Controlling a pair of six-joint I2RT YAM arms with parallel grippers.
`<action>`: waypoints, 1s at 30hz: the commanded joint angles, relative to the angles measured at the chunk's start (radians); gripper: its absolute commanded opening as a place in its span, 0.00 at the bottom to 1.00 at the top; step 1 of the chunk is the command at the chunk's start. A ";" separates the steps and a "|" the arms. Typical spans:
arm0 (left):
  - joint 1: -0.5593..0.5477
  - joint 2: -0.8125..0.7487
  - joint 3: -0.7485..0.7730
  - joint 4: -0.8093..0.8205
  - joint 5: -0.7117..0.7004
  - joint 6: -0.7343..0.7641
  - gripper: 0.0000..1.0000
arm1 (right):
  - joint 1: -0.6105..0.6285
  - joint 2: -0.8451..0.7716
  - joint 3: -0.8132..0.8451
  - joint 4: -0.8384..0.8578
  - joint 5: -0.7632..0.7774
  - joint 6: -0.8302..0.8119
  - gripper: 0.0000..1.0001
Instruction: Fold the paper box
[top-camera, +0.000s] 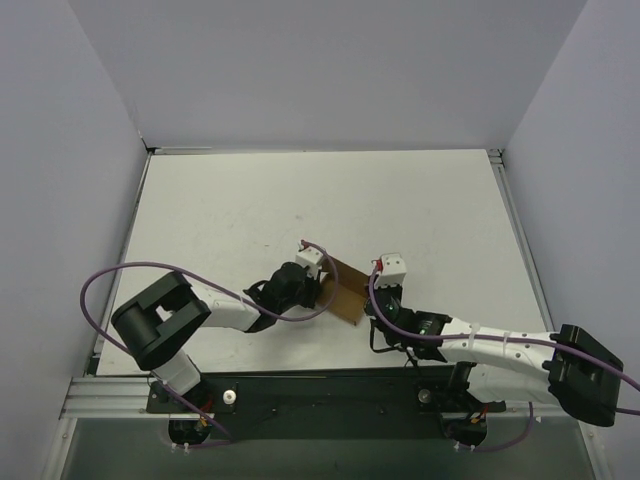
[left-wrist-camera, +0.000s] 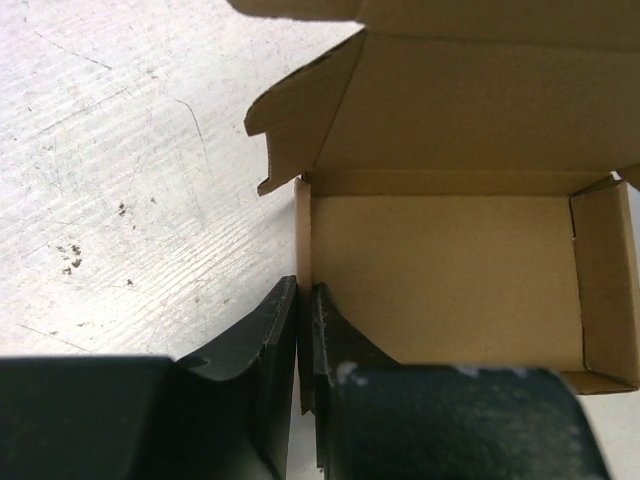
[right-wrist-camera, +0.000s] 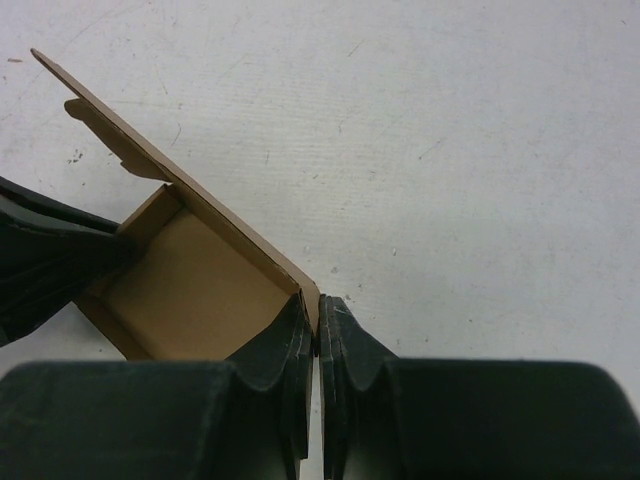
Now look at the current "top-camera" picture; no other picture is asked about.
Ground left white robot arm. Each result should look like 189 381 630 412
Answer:
111 260 321 412

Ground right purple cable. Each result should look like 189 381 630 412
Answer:
367 262 640 454

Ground brown cardboard box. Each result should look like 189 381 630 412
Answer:
317 259 369 326

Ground aluminium frame rail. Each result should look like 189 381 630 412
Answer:
59 148 599 421

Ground purple cable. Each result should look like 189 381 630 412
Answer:
79 241 344 449
367 262 640 454

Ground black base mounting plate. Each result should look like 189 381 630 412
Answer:
146 366 506 443

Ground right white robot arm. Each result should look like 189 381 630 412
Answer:
365 284 624 427

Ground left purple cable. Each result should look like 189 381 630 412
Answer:
79 241 344 449

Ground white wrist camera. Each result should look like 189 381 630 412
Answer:
294 240 325 277
373 253 407 289

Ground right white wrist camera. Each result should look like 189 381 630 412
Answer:
373 253 407 289

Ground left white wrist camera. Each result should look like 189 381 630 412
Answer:
294 240 325 277

